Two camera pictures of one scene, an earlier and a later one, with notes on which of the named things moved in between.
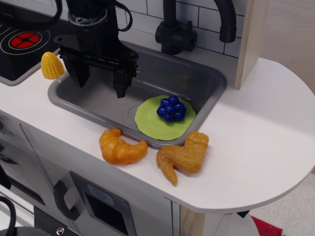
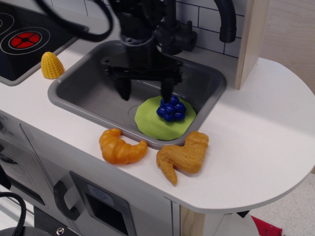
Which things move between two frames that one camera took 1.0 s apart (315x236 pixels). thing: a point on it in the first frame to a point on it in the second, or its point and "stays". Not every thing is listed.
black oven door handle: (60, 190) stays
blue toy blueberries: (171, 109) stays
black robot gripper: (95, 41) to (141, 61)
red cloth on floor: (266, 229) stays
